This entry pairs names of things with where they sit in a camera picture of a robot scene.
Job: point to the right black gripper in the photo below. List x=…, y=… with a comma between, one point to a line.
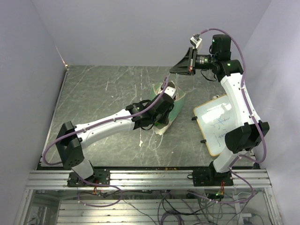
x=187, y=65

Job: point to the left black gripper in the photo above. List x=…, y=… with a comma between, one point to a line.
x=165, y=119

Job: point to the green printed paper bag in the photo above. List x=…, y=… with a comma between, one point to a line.
x=160, y=129

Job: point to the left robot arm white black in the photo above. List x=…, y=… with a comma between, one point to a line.
x=72, y=139

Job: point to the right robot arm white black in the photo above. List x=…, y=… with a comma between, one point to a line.
x=249, y=128

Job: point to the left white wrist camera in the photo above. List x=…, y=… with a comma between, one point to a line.
x=171, y=92

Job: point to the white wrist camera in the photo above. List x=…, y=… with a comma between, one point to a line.
x=196, y=41
x=171, y=92

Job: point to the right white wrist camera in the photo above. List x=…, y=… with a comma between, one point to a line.
x=196, y=41

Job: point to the white whiteboard wooden frame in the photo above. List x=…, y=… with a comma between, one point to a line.
x=215, y=118

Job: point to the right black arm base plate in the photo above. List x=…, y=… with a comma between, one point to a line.
x=207, y=176

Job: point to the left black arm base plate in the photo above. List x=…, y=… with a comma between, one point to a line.
x=100, y=176

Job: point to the aluminium extrusion rail frame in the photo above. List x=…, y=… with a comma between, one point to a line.
x=56, y=180

